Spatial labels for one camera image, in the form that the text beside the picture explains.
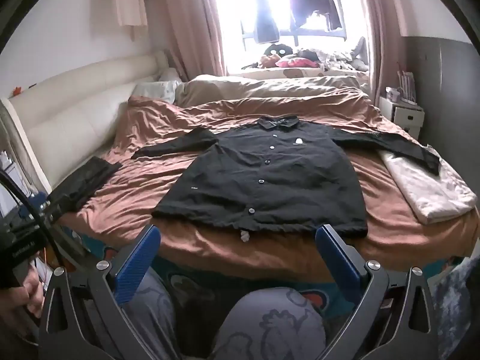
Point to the pink curtain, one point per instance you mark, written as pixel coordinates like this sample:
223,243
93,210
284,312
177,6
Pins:
386,46
191,35

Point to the folded black garment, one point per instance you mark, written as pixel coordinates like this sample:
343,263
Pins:
76,189

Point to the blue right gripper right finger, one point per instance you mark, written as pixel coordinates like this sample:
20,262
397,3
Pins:
343,262

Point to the white bedside cabinet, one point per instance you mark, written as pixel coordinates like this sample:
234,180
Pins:
410,118

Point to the person's left hand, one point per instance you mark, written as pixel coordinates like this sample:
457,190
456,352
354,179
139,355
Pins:
29,295

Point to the pink right curtain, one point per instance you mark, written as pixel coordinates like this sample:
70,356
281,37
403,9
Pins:
386,46

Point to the beige duvet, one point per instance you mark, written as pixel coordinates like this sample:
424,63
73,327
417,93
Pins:
207,88

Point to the brown bed duvet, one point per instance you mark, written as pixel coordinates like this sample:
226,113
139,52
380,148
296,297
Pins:
124,205

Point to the cream padded headboard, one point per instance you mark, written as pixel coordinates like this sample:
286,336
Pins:
59,123

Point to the pink left curtain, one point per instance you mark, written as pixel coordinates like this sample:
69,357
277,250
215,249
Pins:
191,35

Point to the hanging dark clothes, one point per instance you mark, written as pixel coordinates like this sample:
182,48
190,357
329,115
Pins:
267,31

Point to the white pillow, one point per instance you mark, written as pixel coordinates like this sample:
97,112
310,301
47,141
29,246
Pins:
164,88

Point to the black button-up shirt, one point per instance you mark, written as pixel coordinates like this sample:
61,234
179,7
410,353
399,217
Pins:
281,175

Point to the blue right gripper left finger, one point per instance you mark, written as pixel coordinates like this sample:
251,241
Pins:
132,262

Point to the person's patterned pyjama legs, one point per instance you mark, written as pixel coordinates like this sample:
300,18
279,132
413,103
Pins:
277,323

